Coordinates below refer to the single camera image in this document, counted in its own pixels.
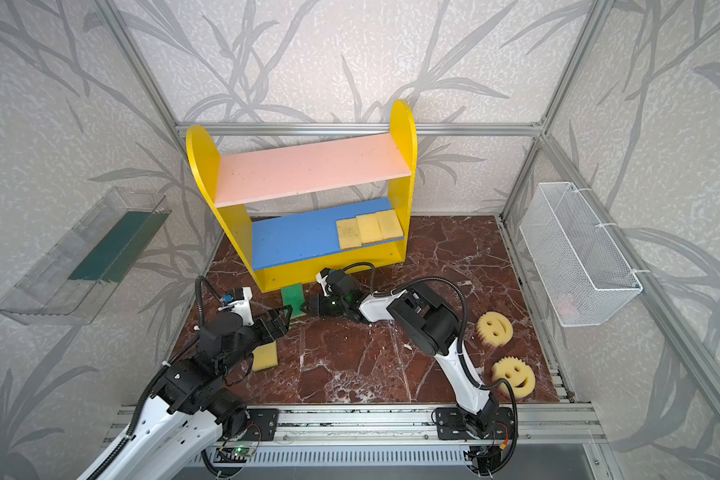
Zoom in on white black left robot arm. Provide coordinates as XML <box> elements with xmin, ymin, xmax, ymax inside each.
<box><xmin>80</xmin><ymin>306</ymin><xmax>293</xmax><ymax>479</ymax></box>

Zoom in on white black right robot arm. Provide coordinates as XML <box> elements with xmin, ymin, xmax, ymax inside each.
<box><xmin>300</xmin><ymin>268</ymin><xmax>506</xmax><ymax>439</ymax></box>

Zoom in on yellow pink blue wooden shelf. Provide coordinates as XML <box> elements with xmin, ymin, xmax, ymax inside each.
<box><xmin>185</xmin><ymin>100</ymin><xmax>418</xmax><ymax>292</ymax></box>

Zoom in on green scouring pad in bin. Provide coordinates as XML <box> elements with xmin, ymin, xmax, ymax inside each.
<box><xmin>68</xmin><ymin>210</ymin><xmax>171</xmax><ymax>283</ymax></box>

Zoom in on yellow smiley face sponge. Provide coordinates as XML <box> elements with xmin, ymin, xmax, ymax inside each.
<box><xmin>492</xmin><ymin>356</ymin><xmax>536</xmax><ymax>399</ymax></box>

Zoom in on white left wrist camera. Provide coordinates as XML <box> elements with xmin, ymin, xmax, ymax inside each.
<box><xmin>217</xmin><ymin>287</ymin><xmax>254</xmax><ymax>326</ymax></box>

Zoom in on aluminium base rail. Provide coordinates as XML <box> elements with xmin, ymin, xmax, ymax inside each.
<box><xmin>84</xmin><ymin>399</ymin><xmax>606</xmax><ymax>479</ymax></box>

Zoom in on clear plastic wall bin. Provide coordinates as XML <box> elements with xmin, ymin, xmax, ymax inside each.
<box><xmin>0</xmin><ymin>187</ymin><xmax>171</xmax><ymax>326</ymax></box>

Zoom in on white wire mesh basket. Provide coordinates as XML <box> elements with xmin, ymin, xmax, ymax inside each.
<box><xmin>520</xmin><ymin>182</ymin><xmax>643</xmax><ymax>327</ymax></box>

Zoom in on aluminium frame profiles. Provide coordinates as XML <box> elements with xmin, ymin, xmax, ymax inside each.
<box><xmin>93</xmin><ymin>1</ymin><xmax>720</xmax><ymax>419</ymax></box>

